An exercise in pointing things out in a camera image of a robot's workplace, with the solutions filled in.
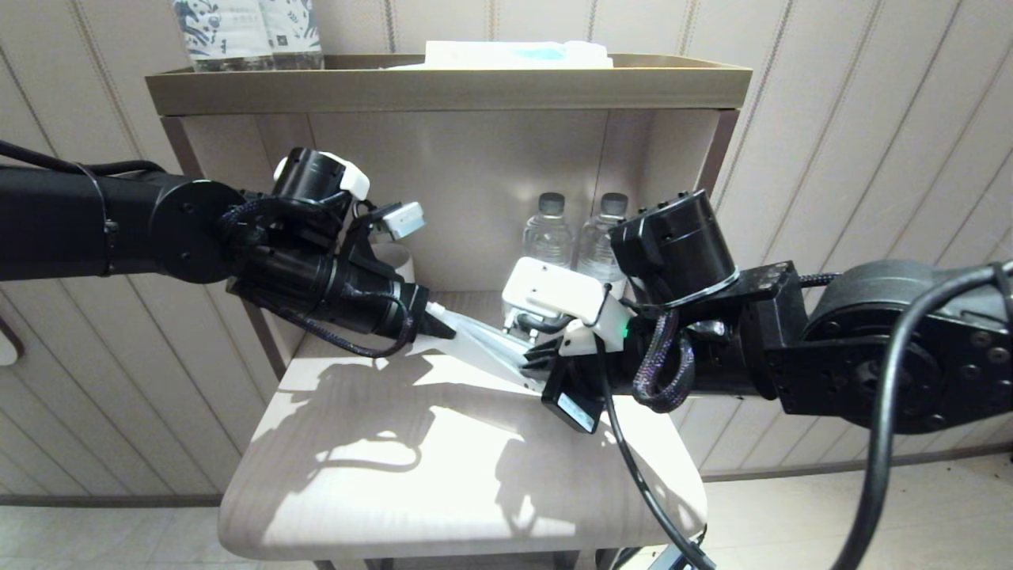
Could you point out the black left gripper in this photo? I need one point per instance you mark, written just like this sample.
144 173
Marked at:
411 309

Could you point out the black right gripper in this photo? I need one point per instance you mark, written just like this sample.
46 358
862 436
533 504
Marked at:
574 400

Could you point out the white floral zip pouch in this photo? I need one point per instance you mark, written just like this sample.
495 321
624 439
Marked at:
483 348

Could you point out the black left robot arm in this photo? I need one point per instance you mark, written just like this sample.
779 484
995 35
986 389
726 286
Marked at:
63 222

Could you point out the white ribbed ceramic mug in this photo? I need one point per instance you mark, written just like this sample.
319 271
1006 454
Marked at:
396 261

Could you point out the clear water bottle grey cap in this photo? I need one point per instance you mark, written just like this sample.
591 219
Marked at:
601 245
548 237

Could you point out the beige wooden shelf cabinet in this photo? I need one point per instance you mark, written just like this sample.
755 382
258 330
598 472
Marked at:
443 91

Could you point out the silver power adapter box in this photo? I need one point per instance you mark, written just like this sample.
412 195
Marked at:
673 560

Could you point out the white packet with blue stripe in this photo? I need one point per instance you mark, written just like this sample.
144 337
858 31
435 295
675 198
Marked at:
506 55

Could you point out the water bottle blue floral label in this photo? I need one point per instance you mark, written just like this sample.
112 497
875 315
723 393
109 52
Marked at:
294 32
221 32

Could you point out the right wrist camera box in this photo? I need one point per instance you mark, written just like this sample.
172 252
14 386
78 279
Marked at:
554 289

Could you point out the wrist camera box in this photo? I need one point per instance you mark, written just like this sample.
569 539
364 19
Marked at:
400 218
554 289

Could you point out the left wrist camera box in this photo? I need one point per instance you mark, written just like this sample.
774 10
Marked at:
400 218

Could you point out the white wall fixture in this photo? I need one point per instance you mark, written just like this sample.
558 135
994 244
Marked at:
8 348

